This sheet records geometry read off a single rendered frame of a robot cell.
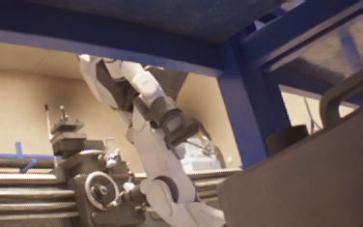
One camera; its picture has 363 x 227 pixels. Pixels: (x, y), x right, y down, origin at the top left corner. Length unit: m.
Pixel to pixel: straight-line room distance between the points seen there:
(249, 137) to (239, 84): 0.10
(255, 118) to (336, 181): 0.48
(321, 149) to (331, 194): 0.04
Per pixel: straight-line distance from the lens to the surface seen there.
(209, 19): 0.76
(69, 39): 0.60
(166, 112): 1.34
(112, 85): 1.75
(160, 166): 1.62
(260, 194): 0.39
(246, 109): 0.80
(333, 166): 0.33
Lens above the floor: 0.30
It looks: 18 degrees up
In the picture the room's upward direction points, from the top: 16 degrees counter-clockwise
